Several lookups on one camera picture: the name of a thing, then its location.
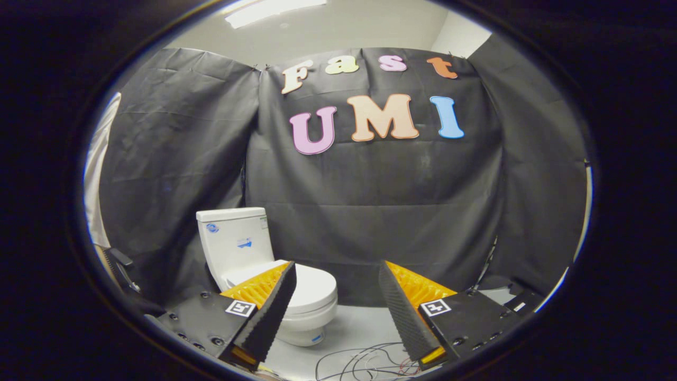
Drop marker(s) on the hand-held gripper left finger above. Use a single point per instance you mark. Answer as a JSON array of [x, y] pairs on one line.
[[275, 307]]

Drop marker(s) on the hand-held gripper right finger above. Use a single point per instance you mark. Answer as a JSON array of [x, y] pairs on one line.
[[402, 312]]

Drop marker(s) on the white toilet lid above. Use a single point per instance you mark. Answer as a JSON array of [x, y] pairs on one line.
[[317, 288]]

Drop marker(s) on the white toilet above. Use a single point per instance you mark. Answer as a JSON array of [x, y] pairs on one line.
[[235, 241]]

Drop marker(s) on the black backdrop cloth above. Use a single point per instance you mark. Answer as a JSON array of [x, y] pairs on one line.
[[370, 211]]

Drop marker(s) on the black box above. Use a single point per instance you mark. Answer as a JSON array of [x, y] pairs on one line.
[[523, 301]]

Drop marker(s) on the black device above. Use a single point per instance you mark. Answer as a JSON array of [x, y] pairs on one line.
[[121, 270]]

